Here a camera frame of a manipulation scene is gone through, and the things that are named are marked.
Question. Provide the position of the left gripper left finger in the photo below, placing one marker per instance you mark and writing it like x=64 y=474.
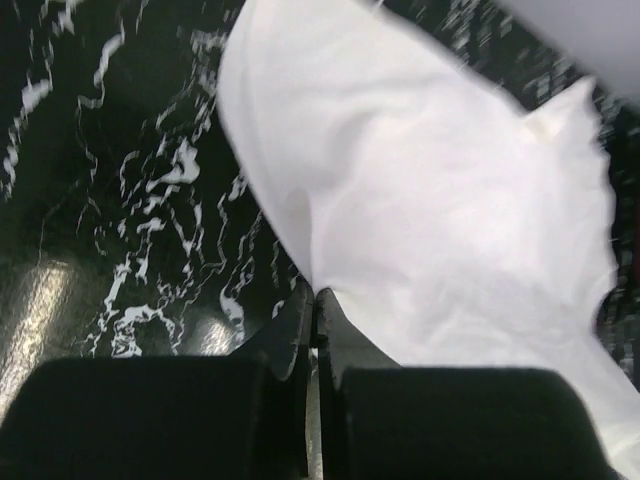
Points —
x=278 y=405

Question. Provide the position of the white t-shirt robot print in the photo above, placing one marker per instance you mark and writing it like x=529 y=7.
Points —
x=455 y=228

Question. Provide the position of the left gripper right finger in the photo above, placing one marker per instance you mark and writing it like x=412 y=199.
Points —
x=340 y=346

